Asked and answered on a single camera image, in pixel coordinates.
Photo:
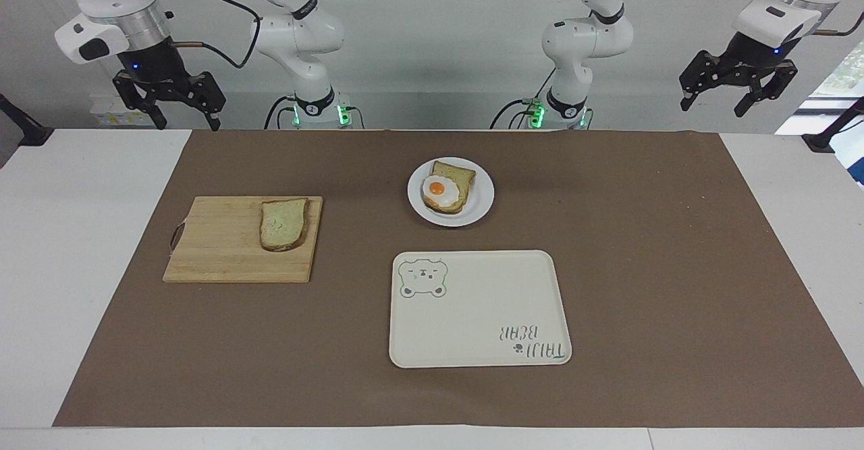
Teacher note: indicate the white round plate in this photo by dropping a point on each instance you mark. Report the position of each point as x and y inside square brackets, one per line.
[476, 204]

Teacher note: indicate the bread slice under egg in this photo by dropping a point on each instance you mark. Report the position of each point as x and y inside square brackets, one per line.
[459, 177]

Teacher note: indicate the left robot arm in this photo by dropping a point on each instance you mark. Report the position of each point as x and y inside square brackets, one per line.
[584, 38]

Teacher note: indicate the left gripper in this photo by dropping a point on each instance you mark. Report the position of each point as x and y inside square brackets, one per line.
[752, 55]

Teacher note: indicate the fried egg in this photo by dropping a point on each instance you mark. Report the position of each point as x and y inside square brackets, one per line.
[440, 189]

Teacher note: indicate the plain bread slice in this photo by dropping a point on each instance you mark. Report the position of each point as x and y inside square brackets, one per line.
[283, 224]

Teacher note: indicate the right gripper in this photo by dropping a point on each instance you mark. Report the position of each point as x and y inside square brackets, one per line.
[154, 65]

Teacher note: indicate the cream tray with bear print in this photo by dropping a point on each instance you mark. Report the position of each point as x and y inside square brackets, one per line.
[472, 315]

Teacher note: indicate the black stand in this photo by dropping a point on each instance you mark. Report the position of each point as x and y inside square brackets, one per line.
[30, 133]
[820, 141]

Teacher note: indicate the wooden cutting board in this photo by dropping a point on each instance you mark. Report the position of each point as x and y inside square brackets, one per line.
[223, 247]

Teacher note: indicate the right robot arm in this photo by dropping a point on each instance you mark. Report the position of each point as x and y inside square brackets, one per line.
[297, 35]

